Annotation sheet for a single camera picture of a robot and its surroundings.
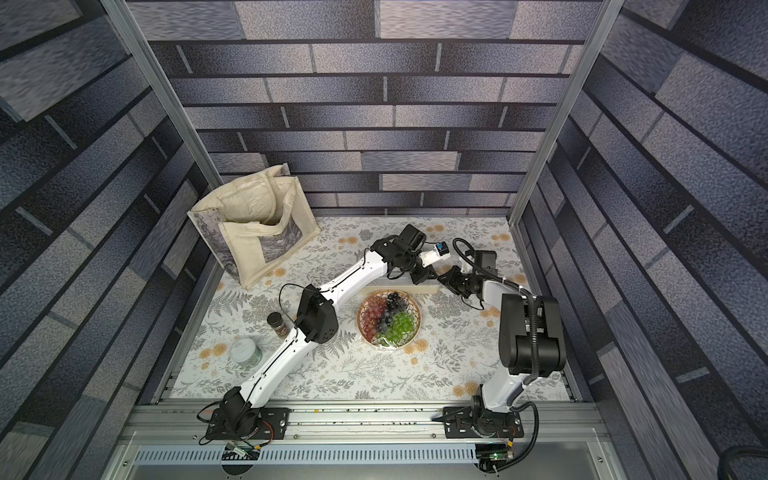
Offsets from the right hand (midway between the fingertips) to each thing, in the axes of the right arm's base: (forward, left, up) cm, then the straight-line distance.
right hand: (441, 277), depth 97 cm
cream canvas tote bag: (+3, +55, +23) cm, 60 cm away
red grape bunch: (-13, +22, 0) cm, 26 cm away
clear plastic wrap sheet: (-15, +17, 0) cm, 23 cm away
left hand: (+1, +2, +3) cm, 4 cm away
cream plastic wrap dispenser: (-4, +9, -1) cm, 10 cm away
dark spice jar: (-19, +49, +6) cm, 52 cm away
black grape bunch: (-10, +15, 0) cm, 18 cm away
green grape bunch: (-17, +13, -2) cm, 21 cm away
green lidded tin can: (-27, +56, +2) cm, 62 cm away
